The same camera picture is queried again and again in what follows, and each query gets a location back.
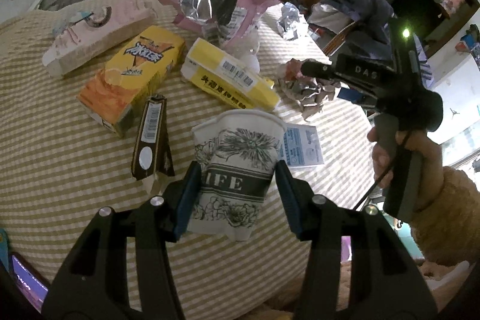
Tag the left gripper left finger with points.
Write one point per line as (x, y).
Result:
(92, 281)

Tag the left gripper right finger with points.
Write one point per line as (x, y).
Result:
(385, 281)

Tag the red brown paper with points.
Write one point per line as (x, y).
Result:
(308, 92)

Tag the yellow barcode box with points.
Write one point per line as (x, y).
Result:
(224, 77)

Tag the white floral paper cup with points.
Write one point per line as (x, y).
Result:
(237, 151)

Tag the pink foil snack bag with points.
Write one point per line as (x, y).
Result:
(220, 22)

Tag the blue grey paper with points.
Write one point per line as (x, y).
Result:
(292, 24)

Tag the beige fuzzy sleeve forearm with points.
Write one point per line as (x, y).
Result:
(447, 230)

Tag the right hand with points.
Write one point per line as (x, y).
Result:
(432, 177)

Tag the smartphone purple screen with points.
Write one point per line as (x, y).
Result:
(32, 285)

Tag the wooden chair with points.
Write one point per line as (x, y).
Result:
(338, 40)

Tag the dark blue jacket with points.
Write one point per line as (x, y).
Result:
(371, 19)

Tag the striped beige table cloth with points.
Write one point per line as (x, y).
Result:
(59, 166)

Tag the dark brown snack wrapper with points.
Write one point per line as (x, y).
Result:
(152, 158)

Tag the clear plastic barcode wrapper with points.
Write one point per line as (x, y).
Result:
(246, 50)

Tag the pink white tissue box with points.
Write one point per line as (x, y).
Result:
(89, 33)

